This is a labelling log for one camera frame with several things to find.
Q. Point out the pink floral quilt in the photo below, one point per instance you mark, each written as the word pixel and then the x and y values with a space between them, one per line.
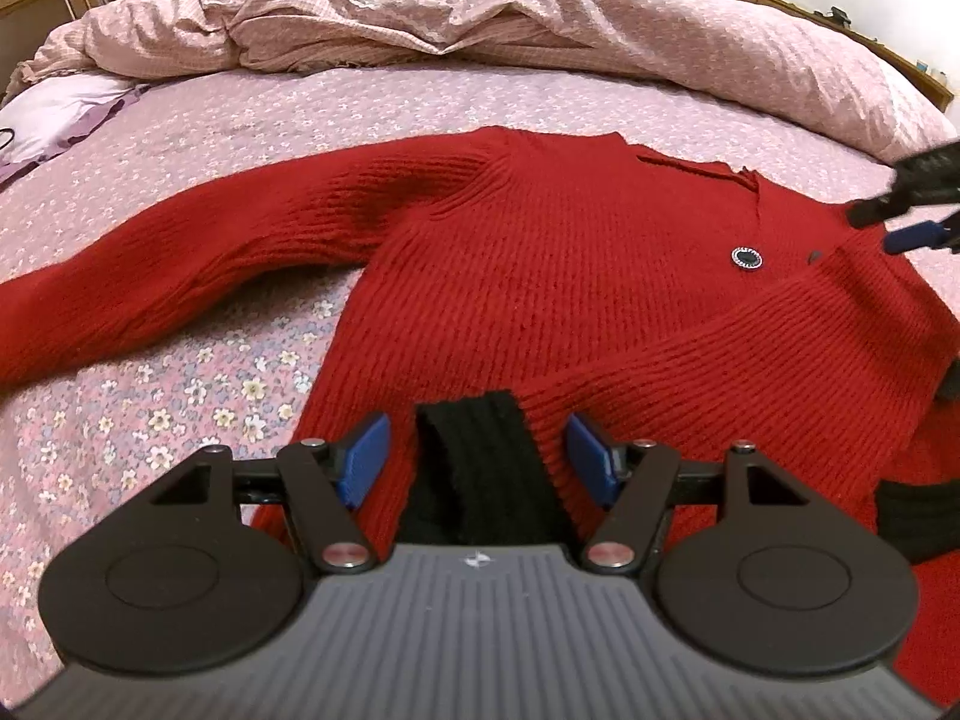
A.
pixel 480 15

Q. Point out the red knit sweater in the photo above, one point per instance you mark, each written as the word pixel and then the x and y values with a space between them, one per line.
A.
pixel 570 270

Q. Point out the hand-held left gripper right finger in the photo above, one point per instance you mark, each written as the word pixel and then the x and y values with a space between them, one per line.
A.
pixel 592 457

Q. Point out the purple pillow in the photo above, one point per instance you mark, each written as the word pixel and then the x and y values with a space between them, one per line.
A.
pixel 52 116

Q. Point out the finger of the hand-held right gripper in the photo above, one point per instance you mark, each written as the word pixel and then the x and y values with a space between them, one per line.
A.
pixel 915 180
pixel 911 238

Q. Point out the floral pink bed sheet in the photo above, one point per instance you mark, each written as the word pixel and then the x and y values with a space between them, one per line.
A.
pixel 142 360

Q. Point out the long wooden dresser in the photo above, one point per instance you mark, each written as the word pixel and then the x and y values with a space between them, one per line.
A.
pixel 892 52

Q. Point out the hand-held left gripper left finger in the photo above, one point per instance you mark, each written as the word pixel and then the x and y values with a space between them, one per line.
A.
pixel 365 457

